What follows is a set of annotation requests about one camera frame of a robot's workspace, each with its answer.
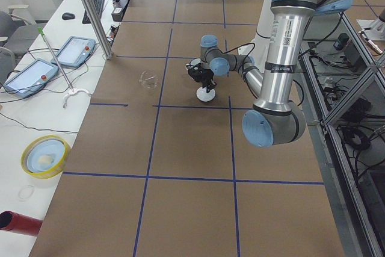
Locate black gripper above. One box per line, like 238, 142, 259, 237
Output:
188, 67, 217, 93

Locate white mug lid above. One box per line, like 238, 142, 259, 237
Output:
196, 87, 216, 102

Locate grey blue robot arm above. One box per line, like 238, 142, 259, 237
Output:
186, 0, 353, 147

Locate clear glass funnel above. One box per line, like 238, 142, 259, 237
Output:
138, 70, 158, 89

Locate white enamel mug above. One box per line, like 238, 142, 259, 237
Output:
185, 58, 201, 70

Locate grey box device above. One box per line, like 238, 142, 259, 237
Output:
111, 0, 129, 22

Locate far blue teach pendant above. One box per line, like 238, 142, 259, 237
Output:
55, 36, 96, 69

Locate blue teach pendant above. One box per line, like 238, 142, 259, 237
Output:
4, 58, 59, 98
55, 36, 96, 69

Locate black keyboard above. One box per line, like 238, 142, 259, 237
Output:
82, 0, 106, 25

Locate black power adapter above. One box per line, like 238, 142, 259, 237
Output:
333, 33, 350, 51

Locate black computer mouse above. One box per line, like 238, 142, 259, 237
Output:
61, 13, 75, 20

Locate yellow tape roll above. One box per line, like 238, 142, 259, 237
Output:
20, 135, 71, 179

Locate light blue plate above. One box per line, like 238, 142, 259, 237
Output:
26, 140, 65, 173

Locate near blue teach pendant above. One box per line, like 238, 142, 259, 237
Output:
4, 58, 59, 98

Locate metal rod green tip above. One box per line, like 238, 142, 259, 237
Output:
37, 27, 73, 90

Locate grey office chair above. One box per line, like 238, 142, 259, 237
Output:
1, 11, 45, 84

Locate red cylinder tube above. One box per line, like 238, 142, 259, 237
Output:
1, 211, 43, 237

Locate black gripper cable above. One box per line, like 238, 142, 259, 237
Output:
224, 39, 256, 68

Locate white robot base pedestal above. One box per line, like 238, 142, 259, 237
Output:
251, 0, 276, 48

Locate aluminium frame rail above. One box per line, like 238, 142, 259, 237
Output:
299, 14, 384, 256

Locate white claw bracket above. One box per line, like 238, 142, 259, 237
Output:
63, 88, 92, 108

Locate black coiled cables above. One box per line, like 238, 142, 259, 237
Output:
336, 124, 371, 151

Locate aluminium frame post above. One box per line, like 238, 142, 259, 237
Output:
81, 0, 112, 60

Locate clear tape ring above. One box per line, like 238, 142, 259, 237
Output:
18, 185, 35, 202

